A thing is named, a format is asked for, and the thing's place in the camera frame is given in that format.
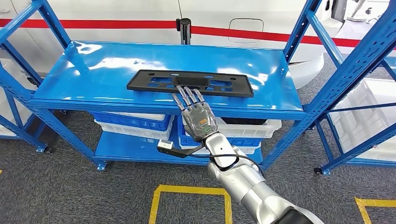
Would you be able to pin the white car with red stripe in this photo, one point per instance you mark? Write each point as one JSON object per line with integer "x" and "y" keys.
{"x": 92, "y": 12}

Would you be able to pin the blue plastic crate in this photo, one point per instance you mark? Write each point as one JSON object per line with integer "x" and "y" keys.
{"x": 188, "y": 140}
{"x": 130, "y": 122}

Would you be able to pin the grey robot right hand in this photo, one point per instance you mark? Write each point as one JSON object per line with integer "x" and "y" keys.
{"x": 199, "y": 122}

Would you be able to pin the yellow floor tape square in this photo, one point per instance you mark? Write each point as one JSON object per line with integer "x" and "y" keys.
{"x": 156, "y": 204}

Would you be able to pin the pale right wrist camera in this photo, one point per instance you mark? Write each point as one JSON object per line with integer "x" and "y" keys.
{"x": 165, "y": 144}

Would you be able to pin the white round stand base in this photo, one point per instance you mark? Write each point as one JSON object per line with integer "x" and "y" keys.
{"x": 355, "y": 17}

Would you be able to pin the black plastic bracket part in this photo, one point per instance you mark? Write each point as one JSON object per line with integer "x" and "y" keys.
{"x": 238, "y": 89}

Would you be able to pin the chrome swivel chair base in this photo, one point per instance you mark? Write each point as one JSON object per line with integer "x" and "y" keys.
{"x": 374, "y": 20}

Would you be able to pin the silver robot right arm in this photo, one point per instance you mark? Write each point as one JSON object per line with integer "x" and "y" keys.
{"x": 247, "y": 182}

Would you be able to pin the black stanchion post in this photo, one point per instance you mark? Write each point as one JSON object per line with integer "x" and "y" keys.
{"x": 184, "y": 31}

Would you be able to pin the blue metal shelf rack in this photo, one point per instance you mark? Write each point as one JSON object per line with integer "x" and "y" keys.
{"x": 18, "y": 131}
{"x": 108, "y": 80}
{"x": 355, "y": 151}

